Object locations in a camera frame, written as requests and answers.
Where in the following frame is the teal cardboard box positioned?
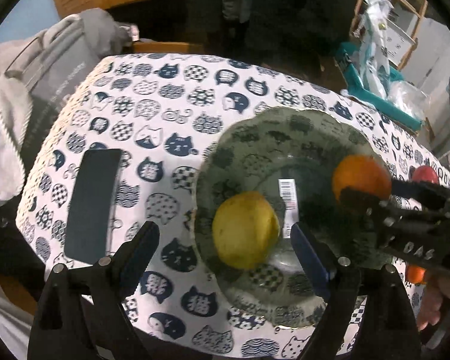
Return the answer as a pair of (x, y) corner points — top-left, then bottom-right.
(335, 41), (425, 132)

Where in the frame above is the wooden shelf rack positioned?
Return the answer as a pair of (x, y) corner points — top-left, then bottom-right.
(350, 0), (429, 70)

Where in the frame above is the red apple back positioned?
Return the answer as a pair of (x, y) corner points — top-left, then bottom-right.
(411, 165), (439, 185)

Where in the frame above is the clear plastic bag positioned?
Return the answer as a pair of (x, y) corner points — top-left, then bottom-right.
(387, 80), (430, 121)

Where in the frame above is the orange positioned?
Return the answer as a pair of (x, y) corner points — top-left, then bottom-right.
(331, 154), (392, 202)

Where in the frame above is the green glass plate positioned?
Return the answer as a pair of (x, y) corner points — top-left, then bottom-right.
(193, 107), (391, 328)

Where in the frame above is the cat pattern tablecloth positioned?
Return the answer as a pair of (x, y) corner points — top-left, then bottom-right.
(17, 54), (450, 359)

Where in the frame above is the white rice bag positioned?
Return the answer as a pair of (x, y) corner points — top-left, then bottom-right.
(353, 0), (393, 100)

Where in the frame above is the grey clothing pile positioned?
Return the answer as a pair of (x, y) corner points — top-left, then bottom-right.
(0, 8), (132, 205)

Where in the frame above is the grey storage bag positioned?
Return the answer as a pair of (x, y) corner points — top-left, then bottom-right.
(5, 33), (102, 166)

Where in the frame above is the small tangerine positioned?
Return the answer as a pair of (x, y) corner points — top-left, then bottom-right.
(405, 265), (426, 284)

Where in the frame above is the yellow pear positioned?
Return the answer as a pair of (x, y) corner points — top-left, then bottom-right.
(212, 191), (281, 271)

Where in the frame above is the black smartphone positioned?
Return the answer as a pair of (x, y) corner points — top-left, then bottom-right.
(64, 149), (122, 265)

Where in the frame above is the white patterned drawer box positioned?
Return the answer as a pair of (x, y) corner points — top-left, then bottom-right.
(387, 7), (418, 70)

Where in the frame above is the black hanging coat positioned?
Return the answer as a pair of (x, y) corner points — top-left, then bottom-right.
(186, 0), (356, 65)

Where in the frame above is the person's right hand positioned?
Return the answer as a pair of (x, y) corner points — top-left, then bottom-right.
(416, 272), (450, 332)

